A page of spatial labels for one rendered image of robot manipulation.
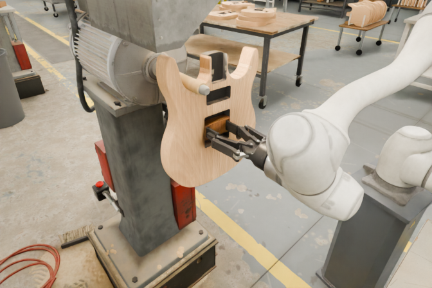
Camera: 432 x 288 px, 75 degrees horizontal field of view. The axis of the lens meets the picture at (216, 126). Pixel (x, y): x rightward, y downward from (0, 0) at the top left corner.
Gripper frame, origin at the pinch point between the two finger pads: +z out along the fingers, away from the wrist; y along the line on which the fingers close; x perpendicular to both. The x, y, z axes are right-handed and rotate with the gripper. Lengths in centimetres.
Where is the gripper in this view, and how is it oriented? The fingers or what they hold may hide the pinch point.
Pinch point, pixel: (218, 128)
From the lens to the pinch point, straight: 83.3
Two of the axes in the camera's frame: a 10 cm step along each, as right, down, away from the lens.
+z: -6.7, -3.7, 6.5
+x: 0.4, -8.8, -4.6
